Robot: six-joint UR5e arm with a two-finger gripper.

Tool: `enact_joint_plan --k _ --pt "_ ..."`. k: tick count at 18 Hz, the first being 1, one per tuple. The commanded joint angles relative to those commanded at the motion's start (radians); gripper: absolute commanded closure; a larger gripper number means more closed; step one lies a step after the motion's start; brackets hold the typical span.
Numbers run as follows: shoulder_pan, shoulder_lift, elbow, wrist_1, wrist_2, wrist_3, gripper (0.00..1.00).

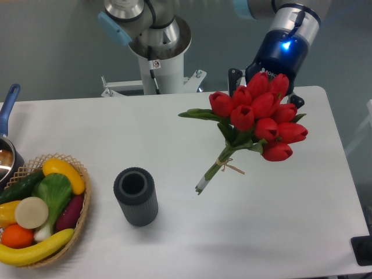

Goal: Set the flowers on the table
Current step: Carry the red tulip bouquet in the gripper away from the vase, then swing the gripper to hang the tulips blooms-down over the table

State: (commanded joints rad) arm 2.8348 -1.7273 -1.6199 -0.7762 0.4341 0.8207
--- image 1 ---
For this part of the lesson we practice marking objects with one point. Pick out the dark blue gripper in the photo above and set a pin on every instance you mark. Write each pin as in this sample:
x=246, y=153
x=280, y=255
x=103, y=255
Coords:
x=278, y=54

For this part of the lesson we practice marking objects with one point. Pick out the red tulip bouquet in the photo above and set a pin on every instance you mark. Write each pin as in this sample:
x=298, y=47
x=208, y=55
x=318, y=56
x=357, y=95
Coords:
x=252, y=118

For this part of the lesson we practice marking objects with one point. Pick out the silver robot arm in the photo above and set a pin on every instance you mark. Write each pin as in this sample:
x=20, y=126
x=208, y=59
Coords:
x=159, y=38

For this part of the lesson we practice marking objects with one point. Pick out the dark grey ribbed vase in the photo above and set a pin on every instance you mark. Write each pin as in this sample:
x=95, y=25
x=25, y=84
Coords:
x=134, y=189

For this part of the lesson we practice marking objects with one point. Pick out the black device at table edge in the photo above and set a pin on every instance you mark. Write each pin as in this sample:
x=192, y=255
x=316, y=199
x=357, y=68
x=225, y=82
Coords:
x=362, y=249

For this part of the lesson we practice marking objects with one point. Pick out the green bok choy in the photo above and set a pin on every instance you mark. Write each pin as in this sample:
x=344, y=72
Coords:
x=55, y=190

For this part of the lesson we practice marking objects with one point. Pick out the purple sweet potato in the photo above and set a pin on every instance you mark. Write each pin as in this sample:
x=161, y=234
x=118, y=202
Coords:
x=71, y=214

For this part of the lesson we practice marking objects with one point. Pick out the woven wicker basket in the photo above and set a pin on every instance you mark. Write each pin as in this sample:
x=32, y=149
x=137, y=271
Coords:
x=36, y=164

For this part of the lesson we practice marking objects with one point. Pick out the green cucumber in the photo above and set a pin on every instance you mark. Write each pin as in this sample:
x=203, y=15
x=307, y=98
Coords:
x=23, y=188

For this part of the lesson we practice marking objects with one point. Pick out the beige round slice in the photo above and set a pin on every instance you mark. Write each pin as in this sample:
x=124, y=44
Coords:
x=31, y=213

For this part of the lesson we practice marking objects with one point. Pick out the yellow bell pepper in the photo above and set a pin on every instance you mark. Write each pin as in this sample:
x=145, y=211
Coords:
x=7, y=213

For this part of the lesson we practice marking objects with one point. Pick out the orange fruit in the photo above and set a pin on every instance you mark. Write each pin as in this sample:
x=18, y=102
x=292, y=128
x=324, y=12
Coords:
x=17, y=237

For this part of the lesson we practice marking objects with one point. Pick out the yellow banana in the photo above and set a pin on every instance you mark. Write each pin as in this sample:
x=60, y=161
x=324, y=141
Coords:
x=37, y=252

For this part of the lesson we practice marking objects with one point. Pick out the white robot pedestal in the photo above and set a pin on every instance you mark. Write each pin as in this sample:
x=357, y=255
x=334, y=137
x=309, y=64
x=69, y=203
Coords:
x=158, y=77

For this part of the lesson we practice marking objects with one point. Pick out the blue handled saucepan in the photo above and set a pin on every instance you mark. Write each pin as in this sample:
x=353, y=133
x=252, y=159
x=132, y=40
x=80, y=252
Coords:
x=11, y=160

